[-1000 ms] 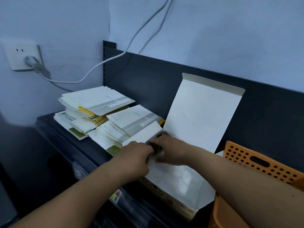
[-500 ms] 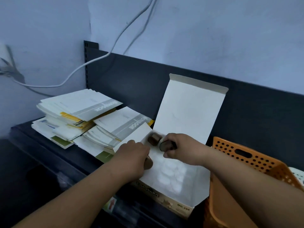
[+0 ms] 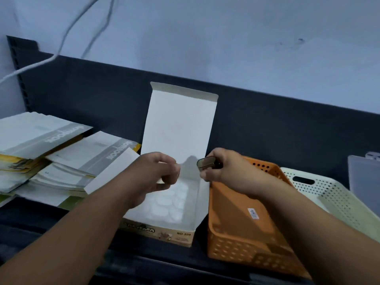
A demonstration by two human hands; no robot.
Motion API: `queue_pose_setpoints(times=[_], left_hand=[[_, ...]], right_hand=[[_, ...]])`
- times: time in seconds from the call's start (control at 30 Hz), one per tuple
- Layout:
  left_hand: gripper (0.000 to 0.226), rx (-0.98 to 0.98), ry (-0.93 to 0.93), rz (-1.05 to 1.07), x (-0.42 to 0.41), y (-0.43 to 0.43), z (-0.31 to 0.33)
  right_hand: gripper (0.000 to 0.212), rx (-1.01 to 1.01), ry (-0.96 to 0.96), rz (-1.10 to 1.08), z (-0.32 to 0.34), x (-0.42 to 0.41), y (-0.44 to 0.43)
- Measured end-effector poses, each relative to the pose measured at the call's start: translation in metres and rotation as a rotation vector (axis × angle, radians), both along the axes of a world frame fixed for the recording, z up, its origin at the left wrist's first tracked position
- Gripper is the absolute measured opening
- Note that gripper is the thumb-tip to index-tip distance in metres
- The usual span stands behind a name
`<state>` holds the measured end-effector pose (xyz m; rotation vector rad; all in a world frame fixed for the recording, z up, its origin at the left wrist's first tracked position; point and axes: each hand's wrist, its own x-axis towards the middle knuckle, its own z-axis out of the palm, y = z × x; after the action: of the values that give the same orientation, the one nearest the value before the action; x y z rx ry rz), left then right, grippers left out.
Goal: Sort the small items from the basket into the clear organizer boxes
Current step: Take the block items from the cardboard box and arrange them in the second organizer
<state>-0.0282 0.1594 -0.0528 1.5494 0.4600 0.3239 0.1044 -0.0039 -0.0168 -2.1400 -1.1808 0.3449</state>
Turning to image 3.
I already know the orange plastic basket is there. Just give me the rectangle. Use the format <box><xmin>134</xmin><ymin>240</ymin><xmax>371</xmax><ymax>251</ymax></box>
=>
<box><xmin>207</xmin><ymin>156</ymin><xmax>312</xmax><ymax>279</ymax></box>

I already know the white grey-banded notebook package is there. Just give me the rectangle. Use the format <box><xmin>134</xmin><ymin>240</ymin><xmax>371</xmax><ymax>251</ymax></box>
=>
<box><xmin>46</xmin><ymin>131</ymin><xmax>142</xmax><ymax>177</ymax></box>

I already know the person's right hand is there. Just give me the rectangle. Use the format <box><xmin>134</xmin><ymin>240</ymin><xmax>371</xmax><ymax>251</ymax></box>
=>
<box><xmin>200</xmin><ymin>147</ymin><xmax>285</xmax><ymax>200</ymax></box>

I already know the stack of white papers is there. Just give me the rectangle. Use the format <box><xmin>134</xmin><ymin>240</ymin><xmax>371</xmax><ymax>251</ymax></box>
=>
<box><xmin>0</xmin><ymin>157</ymin><xmax>99</xmax><ymax>210</ymax></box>

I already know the yellow green printed booklet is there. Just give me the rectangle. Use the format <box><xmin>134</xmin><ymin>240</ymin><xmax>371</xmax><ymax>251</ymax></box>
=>
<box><xmin>0</xmin><ymin>154</ymin><xmax>49</xmax><ymax>173</ymax></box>

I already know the white perforated plastic basket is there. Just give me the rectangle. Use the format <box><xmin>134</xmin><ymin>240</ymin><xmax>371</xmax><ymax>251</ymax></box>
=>
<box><xmin>280</xmin><ymin>167</ymin><xmax>380</xmax><ymax>244</ymax></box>

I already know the white power cable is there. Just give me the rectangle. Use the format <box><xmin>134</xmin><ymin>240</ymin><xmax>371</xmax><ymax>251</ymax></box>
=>
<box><xmin>0</xmin><ymin>0</ymin><xmax>103</xmax><ymax>85</ymax></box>

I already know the wide black shelf back panel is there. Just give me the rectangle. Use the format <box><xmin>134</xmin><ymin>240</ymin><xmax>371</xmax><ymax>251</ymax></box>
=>
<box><xmin>17</xmin><ymin>53</ymin><xmax>380</xmax><ymax>187</ymax></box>

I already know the black wall cable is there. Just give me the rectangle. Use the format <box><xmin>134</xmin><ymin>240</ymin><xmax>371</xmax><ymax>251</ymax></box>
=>
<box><xmin>82</xmin><ymin>0</ymin><xmax>116</xmax><ymax>60</ymax></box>

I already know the green cover booklet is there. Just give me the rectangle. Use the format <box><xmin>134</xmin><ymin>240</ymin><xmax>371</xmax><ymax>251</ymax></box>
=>
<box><xmin>0</xmin><ymin>194</ymin><xmax>16</xmax><ymax>208</ymax></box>

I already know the white flat notebook package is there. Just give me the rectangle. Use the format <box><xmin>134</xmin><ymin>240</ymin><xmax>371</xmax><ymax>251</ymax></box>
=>
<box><xmin>0</xmin><ymin>112</ymin><xmax>93</xmax><ymax>160</ymax></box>

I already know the person's right forearm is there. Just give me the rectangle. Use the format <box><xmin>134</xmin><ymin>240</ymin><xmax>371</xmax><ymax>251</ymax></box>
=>
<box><xmin>261</xmin><ymin>180</ymin><xmax>380</xmax><ymax>285</ymax></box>

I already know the clear plastic organizer case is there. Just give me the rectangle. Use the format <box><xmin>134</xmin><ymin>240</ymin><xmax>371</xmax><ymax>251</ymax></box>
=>
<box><xmin>347</xmin><ymin>152</ymin><xmax>380</xmax><ymax>217</ymax></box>

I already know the person's left forearm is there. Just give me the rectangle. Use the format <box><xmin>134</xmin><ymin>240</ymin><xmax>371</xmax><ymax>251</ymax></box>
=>
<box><xmin>0</xmin><ymin>175</ymin><xmax>137</xmax><ymax>285</ymax></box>

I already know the small brown eraser case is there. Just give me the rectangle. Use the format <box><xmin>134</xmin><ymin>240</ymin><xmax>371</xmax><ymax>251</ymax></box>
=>
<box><xmin>196</xmin><ymin>156</ymin><xmax>223</xmax><ymax>171</ymax></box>

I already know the person's left hand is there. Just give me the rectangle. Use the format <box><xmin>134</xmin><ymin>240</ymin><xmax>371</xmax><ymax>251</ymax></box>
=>
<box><xmin>122</xmin><ymin>152</ymin><xmax>181</xmax><ymax>210</ymax></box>

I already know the white cardboard box open lid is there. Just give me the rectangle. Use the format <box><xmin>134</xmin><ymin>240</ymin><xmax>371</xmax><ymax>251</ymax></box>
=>
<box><xmin>84</xmin><ymin>82</ymin><xmax>219</xmax><ymax>248</ymax></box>

